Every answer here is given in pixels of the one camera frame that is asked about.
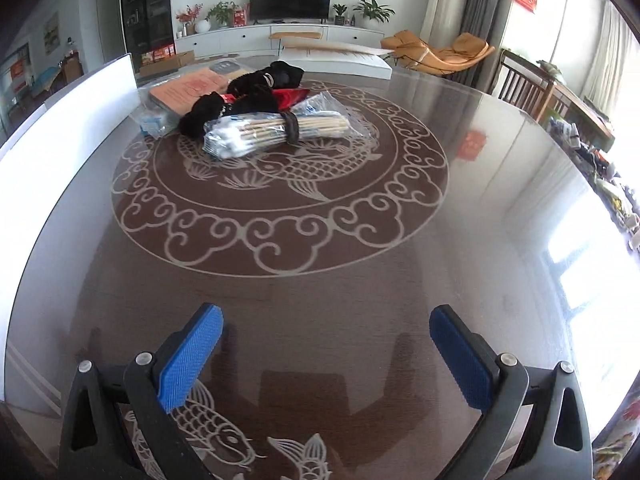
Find grey curtain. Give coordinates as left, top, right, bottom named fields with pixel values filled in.
left=459, top=0, right=522, bottom=89

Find red flowers in white vase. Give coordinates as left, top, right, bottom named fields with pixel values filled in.
left=176, top=3, right=212, bottom=37

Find cotton swabs plastic bag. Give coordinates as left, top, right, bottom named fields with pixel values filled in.
left=202, top=91, right=373, bottom=160

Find blue white medicine box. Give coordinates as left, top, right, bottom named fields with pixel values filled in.
left=138, top=113, right=175, bottom=139

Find small potted plant by tv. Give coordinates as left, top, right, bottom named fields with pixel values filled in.
left=333, top=3, right=348, bottom=26

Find green potted plant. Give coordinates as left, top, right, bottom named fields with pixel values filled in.
left=206, top=1, right=238, bottom=27
left=354, top=0, right=396, bottom=32

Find wooden bench stool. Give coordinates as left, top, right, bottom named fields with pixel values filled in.
left=269, top=32, right=322, bottom=41

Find wooden dining chair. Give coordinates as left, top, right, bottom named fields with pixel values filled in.
left=490, top=49, right=615, bottom=152

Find orange rocking lounge chair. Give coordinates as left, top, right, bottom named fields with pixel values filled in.
left=381, top=30, right=495, bottom=76

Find dark glass display cabinet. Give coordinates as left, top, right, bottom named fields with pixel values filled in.
left=120, top=0, right=174, bottom=72

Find green potted plant left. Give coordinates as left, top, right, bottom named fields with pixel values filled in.
left=206, top=1, right=238, bottom=27

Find red snack packet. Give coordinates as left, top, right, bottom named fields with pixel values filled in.
left=221, top=89, right=309, bottom=115

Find white storage bin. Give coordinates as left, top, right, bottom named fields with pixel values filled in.
left=1, top=55, right=140, bottom=416

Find green potted plant right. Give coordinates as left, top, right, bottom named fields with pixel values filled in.
left=354, top=0, right=396, bottom=32

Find white tv cabinet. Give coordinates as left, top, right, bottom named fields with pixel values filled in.
left=175, top=24, right=384, bottom=58

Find cardboard box on floor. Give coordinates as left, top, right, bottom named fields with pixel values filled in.
left=139, top=50, right=195, bottom=77

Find black velvet scrunchie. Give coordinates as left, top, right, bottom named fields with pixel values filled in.
left=227, top=60, right=305, bottom=98
left=178, top=84, right=279, bottom=140

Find white flat gift box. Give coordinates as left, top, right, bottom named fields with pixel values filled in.
left=279, top=37, right=393, bottom=80

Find black flat television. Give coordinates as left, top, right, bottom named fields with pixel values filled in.
left=248, top=0, right=331, bottom=21

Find orange phone case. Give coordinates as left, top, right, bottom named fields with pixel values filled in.
left=139, top=58, right=250, bottom=117

